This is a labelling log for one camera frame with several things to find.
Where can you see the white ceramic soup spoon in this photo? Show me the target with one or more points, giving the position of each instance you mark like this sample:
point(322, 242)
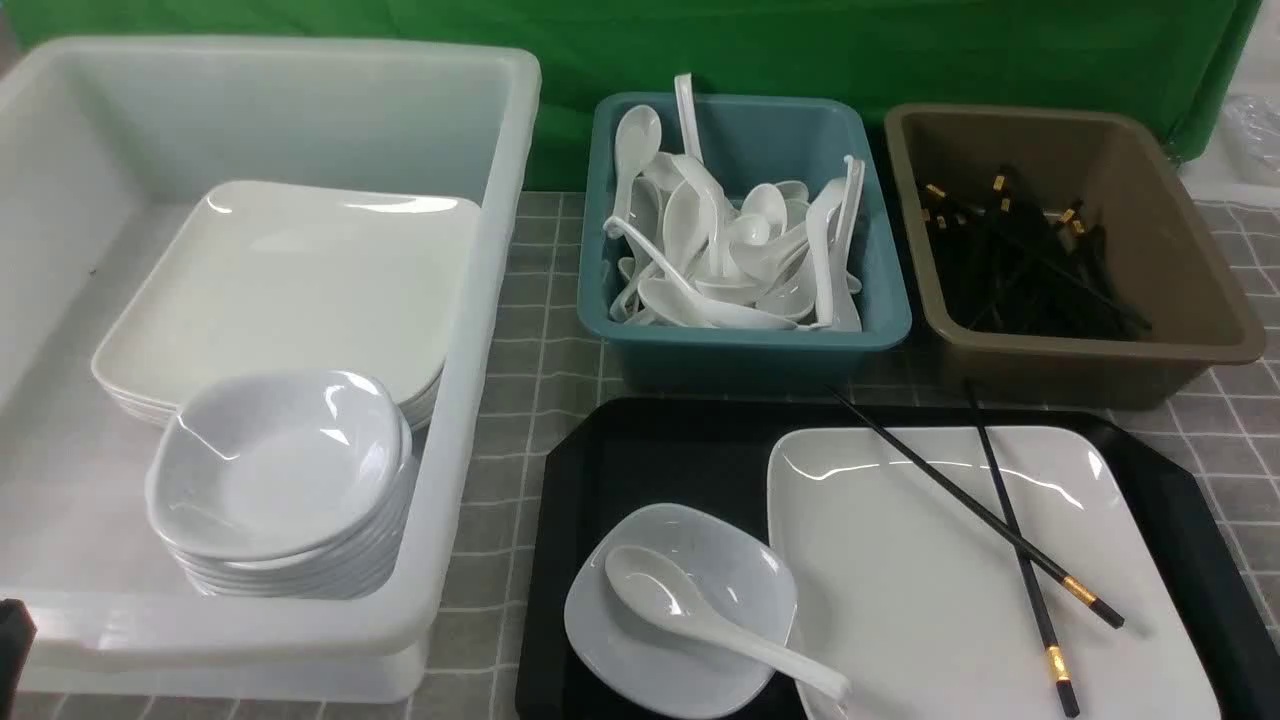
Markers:
point(659, 591)

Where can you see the small white bowl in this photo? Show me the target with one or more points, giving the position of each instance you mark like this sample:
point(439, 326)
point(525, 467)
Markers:
point(673, 676)

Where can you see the white square rice plate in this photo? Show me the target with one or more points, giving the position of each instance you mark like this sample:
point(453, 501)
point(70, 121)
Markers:
point(923, 607)

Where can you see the black gold-tipped chopstick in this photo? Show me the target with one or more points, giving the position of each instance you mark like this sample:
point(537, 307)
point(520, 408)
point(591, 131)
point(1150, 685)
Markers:
point(1022, 545)
point(1059, 671)

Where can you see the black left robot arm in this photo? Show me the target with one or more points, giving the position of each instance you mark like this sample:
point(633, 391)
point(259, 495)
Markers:
point(18, 632)

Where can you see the black serving tray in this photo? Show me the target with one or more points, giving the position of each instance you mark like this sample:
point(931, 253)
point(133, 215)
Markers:
point(713, 456)

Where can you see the pile of white spoons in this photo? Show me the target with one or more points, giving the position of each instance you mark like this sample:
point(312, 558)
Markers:
point(776, 261)

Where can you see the teal plastic bin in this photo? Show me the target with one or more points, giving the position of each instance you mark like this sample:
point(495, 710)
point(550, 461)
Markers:
point(747, 140)

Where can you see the stack of small white bowls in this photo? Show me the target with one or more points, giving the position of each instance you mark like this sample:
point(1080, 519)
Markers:
point(284, 485)

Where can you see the pile of black chopsticks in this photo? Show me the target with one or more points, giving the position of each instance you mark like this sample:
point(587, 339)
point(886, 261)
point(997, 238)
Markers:
point(1008, 266)

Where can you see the stack of white square plates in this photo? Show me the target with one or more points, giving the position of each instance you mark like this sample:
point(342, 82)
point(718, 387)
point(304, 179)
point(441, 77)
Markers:
point(265, 276)

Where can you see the brown plastic bin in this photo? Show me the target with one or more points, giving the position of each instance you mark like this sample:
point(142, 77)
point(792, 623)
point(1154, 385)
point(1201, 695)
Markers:
point(1160, 253)

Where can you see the large white plastic bin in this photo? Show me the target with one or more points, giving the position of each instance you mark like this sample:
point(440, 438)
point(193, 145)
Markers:
point(105, 141)

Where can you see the grey checked tablecloth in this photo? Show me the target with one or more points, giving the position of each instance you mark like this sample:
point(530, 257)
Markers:
point(548, 373)

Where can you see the green backdrop cloth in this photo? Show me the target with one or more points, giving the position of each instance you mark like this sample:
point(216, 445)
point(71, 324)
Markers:
point(1166, 64)

